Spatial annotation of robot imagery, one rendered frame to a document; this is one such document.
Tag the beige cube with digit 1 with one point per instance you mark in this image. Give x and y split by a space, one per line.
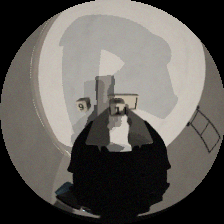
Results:
117 107

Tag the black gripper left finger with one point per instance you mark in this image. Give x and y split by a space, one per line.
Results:
95 135

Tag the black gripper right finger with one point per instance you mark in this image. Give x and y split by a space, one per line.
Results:
141 133

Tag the beige cube with number 6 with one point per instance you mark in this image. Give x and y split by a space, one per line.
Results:
83 104

